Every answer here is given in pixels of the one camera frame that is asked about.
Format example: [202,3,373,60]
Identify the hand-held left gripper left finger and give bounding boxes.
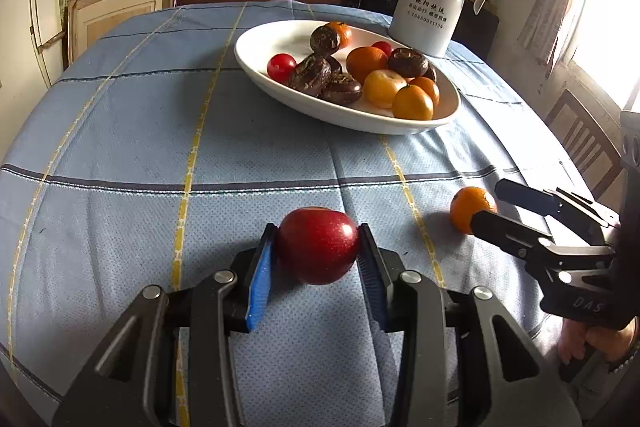
[51,223,278,427]

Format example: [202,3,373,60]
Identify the bright window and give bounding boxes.
[570,0,640,112]

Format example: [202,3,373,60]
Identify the wooden chair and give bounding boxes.
[545,89,623,208]

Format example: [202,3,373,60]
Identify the person's right hand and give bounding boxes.
[557,317,640,365]

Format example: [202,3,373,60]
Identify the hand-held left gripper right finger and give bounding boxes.
[356,222,583,427]

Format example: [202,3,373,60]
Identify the small mandarin orange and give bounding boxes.
[363,69,408,110]
[391,84,435,121]
[449,187,498,235]
[409,77,441,108]
[327,21,353,50]

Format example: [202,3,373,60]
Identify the large mandarin orange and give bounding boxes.
[346,46,389,84]

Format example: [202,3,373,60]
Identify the blue checked tablecloth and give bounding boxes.
[0,1,621,427]

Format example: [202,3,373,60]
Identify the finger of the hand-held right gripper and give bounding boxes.
[470,209,616,269]
[494,178,621,244]

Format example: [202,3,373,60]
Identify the light wooden framed panel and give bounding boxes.
[67,0,181,62]

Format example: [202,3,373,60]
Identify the white door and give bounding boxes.
[0,0,71,122]

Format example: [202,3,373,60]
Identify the red apple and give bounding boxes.
[276,207,360,286]

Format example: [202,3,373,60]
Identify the white oval plate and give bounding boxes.
[234,20,460,136]

